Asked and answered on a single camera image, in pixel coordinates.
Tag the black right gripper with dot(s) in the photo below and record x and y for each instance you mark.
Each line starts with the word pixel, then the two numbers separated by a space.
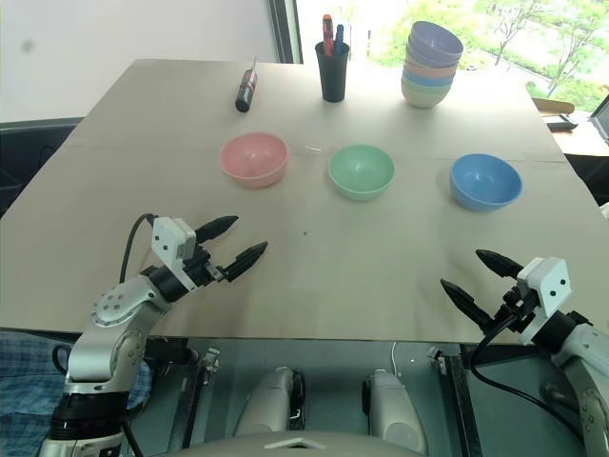
pixel 518 309

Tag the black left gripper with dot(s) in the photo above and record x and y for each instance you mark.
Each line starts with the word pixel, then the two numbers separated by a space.
pixel 199 269

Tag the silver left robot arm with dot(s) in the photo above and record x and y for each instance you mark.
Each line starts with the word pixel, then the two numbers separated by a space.
pixel 114 304

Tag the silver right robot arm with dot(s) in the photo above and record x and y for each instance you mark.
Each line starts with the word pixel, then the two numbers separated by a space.
pixel 590 343

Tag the pink plastic bowl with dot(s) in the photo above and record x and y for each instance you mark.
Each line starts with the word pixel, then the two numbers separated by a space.
pixel 252 162

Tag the metal table clamp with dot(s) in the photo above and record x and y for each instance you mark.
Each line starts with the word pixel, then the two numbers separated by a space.
pixel 438 359
pixel 210 364

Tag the blue plastic bowl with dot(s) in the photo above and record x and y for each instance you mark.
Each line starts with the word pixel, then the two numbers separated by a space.
pixel 485 183

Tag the green plastic bowl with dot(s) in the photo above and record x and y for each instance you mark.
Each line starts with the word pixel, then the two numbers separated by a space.
pixel 360 173

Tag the silver right robot leg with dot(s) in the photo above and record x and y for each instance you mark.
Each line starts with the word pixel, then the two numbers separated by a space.
pixel 392 404

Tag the silver robot leg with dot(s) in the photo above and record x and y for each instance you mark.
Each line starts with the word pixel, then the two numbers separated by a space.
pixel 392 404
pixel 271 400

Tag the black screwdriver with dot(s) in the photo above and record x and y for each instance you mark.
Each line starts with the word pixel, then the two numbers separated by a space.
pixel 246 88

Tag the silver left robot leg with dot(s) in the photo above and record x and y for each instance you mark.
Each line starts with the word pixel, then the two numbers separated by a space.
pixel 271 400

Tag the wooden side desk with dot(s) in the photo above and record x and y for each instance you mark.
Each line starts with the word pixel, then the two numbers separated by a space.
pixel 583 143

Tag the black flat device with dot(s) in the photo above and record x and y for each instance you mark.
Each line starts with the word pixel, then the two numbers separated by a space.
pixel 562 123

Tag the black pen cup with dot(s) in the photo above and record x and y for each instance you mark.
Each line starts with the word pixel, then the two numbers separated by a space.
pixel 333 76

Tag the dark laptop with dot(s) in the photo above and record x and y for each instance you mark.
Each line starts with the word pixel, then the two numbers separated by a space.
pixel 600 121

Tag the mint green stacked bowl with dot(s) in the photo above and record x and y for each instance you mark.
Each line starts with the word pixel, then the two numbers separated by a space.
pixel 409 86

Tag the grey robot torso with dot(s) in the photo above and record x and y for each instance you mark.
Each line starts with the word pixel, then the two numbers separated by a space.
pixel 295 447

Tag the light blue stacked bowl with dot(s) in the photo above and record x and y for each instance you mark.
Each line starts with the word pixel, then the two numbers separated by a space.
pixel 410 78

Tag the peach stacked bowl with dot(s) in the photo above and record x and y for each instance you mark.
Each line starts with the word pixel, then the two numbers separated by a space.
pixel 412 70

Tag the blue marker pen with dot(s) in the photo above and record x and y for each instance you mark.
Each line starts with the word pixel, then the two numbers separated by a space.
pixel 339 38

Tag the red marker pen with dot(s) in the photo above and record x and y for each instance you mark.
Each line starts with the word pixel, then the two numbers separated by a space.
pixel 327 31

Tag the blue plaid cloth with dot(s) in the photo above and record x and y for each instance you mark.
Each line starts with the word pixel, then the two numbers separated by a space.
pixel 24 381

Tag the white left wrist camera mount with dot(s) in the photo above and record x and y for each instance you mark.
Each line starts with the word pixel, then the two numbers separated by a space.
pixel 167 238

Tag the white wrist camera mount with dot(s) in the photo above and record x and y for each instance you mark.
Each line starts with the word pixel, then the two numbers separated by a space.
pixel 547 281
pixel 167 238

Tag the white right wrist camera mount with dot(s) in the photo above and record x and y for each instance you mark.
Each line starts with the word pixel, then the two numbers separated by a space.
pixel 547 281

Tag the dark window frame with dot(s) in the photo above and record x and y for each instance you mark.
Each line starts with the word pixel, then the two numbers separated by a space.
pixel 285 28

